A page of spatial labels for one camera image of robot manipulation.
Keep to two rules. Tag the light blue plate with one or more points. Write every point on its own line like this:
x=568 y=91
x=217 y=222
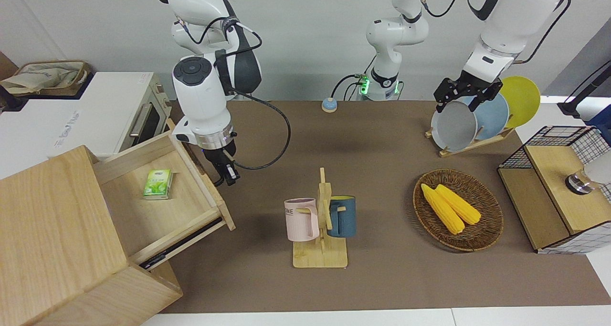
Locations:
x=491 y=118

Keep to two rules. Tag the white toaster oven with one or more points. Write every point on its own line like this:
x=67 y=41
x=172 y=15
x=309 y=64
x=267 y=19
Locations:
x=71 y=116

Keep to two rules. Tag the light wooden drawer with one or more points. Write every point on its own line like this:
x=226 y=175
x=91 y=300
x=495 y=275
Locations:
x=157 y=216

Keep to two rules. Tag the dark blue mug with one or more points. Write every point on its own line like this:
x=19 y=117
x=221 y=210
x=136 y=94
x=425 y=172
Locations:
x=344 y=218

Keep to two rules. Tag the black camera stand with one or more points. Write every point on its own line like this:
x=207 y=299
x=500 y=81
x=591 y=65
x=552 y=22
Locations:
x=582 y=89

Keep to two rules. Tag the yellow corn cob pointed tip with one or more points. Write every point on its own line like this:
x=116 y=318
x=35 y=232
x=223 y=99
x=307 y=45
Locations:
x=444 y=211

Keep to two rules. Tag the yellow plate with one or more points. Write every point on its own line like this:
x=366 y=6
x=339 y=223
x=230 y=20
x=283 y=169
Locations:
x=522 y=99

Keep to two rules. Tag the pink mug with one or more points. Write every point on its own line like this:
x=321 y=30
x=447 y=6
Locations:
x=301 y=218

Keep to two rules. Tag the beige cloth bag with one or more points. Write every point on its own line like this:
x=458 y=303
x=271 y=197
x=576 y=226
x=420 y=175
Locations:
x=40 y=78

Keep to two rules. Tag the woven storage basket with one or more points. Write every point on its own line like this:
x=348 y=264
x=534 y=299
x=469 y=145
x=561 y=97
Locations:
x=83 y=78

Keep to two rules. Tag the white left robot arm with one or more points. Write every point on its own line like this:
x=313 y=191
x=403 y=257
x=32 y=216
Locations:
x=508 y=25

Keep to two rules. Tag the white cylindrical bottle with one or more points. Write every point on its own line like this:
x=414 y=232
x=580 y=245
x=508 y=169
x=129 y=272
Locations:
x=594 y=173

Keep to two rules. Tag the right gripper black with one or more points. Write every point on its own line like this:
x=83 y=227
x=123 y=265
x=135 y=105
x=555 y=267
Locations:
x=218 y=153

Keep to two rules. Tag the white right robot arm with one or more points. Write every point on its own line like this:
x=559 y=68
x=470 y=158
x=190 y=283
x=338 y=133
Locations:
x=200 y=87

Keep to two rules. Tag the wooden mug stand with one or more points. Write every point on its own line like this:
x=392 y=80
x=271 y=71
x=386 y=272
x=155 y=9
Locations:
x=320 y=257

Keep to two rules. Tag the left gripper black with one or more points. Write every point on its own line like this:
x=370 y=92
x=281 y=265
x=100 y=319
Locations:
x=470 y=85

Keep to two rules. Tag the light wooden cabinet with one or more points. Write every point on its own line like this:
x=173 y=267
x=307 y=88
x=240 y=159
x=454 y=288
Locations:
x=57 y=249

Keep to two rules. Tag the wooden plate rack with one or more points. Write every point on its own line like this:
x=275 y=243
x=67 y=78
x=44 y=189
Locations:
x=482 y=144

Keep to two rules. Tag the yellow corn cob blunt end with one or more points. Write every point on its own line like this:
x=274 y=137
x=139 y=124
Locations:
x=460 y=206

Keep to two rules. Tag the round brown wicker basket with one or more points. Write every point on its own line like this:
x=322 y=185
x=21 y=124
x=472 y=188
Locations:
x=482 y=230

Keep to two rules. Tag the green tissue pack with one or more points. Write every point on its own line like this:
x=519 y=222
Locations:
x=158 y=184

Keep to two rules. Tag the blue dome bell wooden base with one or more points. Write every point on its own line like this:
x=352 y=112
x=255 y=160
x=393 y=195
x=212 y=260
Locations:
x=330 y=105

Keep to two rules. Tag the brown table mat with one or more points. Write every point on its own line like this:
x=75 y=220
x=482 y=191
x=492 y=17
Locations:
x=372 y=140

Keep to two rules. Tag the grey plate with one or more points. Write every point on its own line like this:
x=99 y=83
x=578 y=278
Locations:
x=453 y=125

